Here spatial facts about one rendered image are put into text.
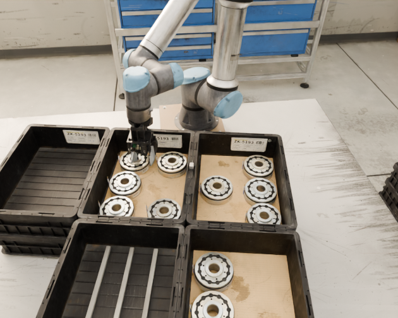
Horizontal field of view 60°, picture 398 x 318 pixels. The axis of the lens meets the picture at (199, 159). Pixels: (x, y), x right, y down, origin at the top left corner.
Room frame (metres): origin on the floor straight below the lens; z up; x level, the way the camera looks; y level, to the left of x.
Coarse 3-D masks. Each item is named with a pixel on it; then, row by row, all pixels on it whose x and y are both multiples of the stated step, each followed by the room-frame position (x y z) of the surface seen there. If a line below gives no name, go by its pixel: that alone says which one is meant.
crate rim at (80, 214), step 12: (168, 132) 0.94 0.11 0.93; (180, 132) 0.93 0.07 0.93; (192, 132) 0.93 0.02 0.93; (108, 144) 0.86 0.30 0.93; (192, 144) 0.87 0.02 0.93; (192, 156) 0.81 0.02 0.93; (96, 168) 0.75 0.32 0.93; (84, 204) 0.61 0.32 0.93; (84, 216) 0.57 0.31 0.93; (96, 216) 0.57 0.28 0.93; (108, 216) 0.57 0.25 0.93; (120, 216) 0.57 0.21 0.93; (132, 216) 0.57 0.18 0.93
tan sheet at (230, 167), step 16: (208, 160) 0.90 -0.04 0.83; (224, 160) 0.90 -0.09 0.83; (240, 160) 0.90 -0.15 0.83; (272, 160) 0.90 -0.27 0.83; (208, 176) 0.82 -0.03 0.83; (224, 176) 0.82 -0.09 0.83; (240, 176) 0.82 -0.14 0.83; (272, 176) 0.82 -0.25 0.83; (240, 192) 0.75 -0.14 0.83; (208, 208) 0.68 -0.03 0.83; (224, 208) 0.68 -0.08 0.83; (240, 208) 0.68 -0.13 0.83
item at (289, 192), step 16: (192, 176) 0.72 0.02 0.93; (288, 176) 0.73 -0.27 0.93; (192, 192) 0.66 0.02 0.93; (288, 192) 0.66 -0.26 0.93; (192, 208) 0.60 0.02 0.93; (192, 224) 0.55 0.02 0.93; (208, 224) 0.55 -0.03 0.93; (224, 224) 0.55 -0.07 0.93; (240, 224) 0.55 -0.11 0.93; (256, 224) 0.55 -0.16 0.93; (272, 224) 0.55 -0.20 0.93
